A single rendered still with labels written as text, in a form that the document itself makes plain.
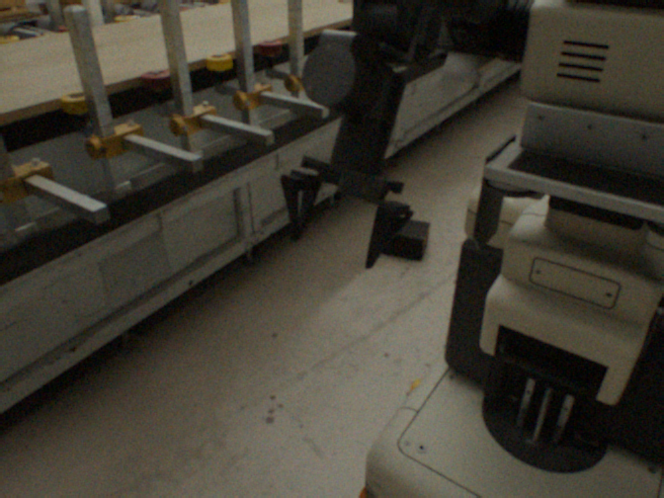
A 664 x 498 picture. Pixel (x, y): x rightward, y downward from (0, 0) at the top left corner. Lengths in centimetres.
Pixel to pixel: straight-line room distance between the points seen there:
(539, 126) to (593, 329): 31
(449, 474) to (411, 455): 9
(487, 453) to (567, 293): 55
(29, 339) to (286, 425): 79
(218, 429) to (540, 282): 112
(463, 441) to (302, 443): 52
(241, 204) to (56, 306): 77
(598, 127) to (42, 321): 153
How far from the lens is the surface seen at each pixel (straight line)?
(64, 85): 167
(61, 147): 161
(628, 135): 75
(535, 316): 88
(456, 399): 142
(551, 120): 76
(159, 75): 167
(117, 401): 187
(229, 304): 213
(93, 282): 183
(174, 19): 149
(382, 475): 130
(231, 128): 148
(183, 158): 125
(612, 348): 87
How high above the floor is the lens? 132
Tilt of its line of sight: 33 degrees down
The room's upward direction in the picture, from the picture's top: straight up
